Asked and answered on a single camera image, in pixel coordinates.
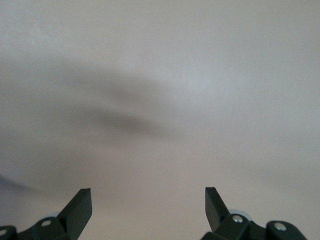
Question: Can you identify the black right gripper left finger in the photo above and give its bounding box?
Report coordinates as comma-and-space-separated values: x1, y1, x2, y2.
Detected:
0, 188, 93, 240

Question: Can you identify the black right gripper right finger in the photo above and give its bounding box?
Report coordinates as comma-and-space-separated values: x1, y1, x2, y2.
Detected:
199, 186, 308, 240

